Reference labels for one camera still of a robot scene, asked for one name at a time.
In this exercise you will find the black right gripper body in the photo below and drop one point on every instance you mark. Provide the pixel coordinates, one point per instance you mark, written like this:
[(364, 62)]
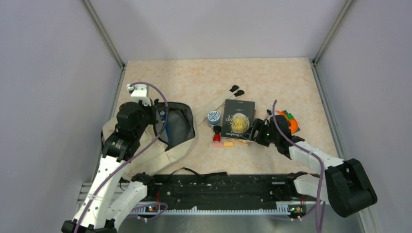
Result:
[(265, 135)]

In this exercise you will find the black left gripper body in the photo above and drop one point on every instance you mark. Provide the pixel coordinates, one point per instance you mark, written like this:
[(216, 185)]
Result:
[(148, 117)]

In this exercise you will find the black hardcover book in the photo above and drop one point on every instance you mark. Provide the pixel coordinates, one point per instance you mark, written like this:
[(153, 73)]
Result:
[(238, 116)]

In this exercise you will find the cream canvas backpack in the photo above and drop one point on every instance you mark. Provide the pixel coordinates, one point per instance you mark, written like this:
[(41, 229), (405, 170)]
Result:
[(154, 154)]

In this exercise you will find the blue illustrated book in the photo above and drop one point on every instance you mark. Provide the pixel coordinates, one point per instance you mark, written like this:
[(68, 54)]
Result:
[(164, 135)]

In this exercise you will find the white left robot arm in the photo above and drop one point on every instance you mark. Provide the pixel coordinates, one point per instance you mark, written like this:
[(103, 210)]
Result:
[(99, 213)]

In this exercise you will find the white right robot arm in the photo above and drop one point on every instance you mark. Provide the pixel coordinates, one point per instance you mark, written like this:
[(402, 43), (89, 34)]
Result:
[(343, 184)]

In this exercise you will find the orange curved toy track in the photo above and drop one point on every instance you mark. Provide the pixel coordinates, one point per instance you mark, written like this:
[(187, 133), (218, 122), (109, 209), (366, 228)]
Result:
[(292, 123)]

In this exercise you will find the green toy brick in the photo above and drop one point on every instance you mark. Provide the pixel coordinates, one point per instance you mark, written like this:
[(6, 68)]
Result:
[(289, 116)]

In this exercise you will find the orange pink highlighter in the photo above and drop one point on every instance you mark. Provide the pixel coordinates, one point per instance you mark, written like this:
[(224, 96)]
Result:
[(222, 144)]

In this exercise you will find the red black glue bottle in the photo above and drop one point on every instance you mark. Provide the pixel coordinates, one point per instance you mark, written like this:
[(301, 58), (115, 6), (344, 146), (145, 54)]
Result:
[(217, 131)]

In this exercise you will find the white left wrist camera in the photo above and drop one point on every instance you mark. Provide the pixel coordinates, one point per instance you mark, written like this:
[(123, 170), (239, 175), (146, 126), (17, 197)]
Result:
[(139, 94)]

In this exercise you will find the aluminium frame rail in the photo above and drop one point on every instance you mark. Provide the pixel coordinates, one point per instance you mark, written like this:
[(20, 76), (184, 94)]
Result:
[(104, 35)]

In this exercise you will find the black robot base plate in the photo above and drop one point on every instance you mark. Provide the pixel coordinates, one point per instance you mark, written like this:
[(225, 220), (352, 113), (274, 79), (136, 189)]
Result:
[(222, 191)]

